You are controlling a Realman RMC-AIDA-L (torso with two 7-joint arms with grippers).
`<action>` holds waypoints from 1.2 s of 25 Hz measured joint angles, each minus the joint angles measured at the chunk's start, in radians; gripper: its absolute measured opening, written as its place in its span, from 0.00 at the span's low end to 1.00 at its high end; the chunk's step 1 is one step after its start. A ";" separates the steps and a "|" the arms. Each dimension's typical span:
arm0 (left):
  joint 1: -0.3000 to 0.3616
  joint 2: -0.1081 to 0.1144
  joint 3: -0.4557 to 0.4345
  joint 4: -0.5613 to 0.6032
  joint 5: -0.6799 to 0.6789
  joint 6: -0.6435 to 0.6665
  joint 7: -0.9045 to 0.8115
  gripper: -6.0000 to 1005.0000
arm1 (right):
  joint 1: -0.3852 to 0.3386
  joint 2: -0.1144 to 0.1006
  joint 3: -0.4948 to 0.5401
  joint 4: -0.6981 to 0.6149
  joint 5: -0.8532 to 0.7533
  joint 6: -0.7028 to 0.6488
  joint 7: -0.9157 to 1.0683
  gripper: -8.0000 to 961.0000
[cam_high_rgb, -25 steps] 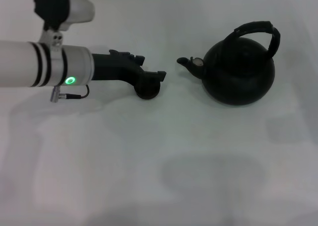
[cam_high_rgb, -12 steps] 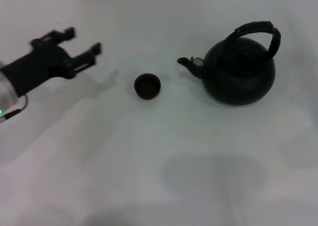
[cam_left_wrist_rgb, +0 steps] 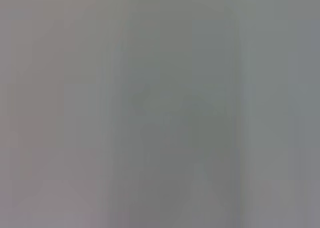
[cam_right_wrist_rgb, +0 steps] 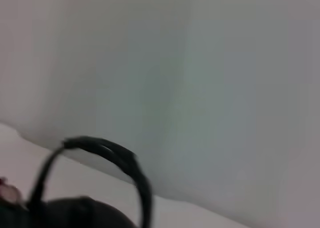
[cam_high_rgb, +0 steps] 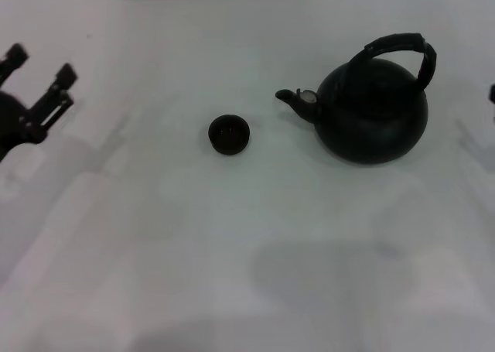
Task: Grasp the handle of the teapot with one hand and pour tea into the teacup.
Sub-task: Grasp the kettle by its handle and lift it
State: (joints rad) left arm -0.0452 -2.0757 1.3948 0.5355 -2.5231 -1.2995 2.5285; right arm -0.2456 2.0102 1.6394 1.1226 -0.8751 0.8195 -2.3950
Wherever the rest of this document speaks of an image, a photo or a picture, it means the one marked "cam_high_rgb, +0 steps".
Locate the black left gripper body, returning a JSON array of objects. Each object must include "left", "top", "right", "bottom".
[{"left": 0, "top": 91, "right": 36, "bottom": 164}]

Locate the black round teapot with handle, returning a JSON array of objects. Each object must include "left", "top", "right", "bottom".
[{"left": 275, "top": 32, "right": 439, "bottom": 166}]

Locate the dark brown teacup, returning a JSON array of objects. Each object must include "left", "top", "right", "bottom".
[{"left": 207, "top": 114, "right": 251, "bottom": 155}]

